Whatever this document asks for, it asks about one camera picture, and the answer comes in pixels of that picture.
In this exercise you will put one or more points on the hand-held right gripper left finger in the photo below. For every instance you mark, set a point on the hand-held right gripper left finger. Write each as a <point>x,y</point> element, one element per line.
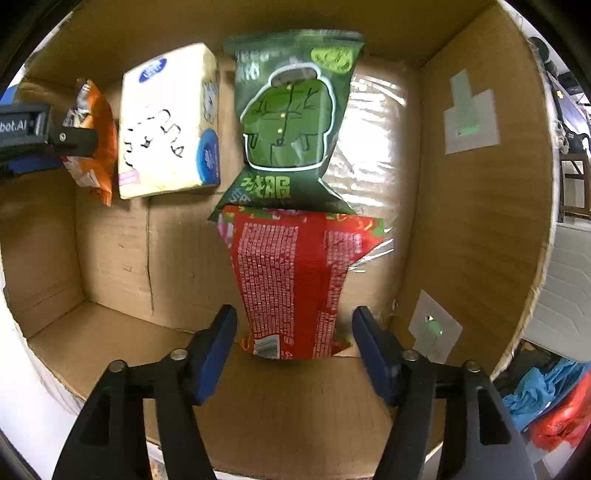
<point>216,355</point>

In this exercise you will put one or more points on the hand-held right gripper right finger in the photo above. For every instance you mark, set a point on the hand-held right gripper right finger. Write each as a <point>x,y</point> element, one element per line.
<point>376,357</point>

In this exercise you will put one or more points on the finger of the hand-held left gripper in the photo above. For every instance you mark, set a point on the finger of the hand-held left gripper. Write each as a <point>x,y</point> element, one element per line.
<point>76,141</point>

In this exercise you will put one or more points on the orange snack bag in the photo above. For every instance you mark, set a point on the orange snack bag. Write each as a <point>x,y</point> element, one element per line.
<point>94,157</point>

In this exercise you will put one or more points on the white tissue pack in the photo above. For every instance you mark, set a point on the white tissue pack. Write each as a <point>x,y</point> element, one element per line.
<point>161,129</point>

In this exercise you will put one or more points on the red snack bag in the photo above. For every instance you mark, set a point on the red snack bag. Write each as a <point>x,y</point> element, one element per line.
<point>295,286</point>

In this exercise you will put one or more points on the cardboard box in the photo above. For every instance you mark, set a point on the cardboard box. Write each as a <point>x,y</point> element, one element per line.
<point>295,258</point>

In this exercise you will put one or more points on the green snack bag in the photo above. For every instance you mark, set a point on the green snack bag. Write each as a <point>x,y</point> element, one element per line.
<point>288,124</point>

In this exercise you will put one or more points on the blue cloth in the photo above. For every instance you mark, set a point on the blue cloth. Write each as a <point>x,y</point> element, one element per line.
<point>535,392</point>

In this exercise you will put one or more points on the red plastic bag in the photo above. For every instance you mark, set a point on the red plastic bag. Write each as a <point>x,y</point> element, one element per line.
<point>561,422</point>

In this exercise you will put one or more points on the wooden chair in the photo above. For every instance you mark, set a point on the wooden chair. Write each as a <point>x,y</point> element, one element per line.
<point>575,180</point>

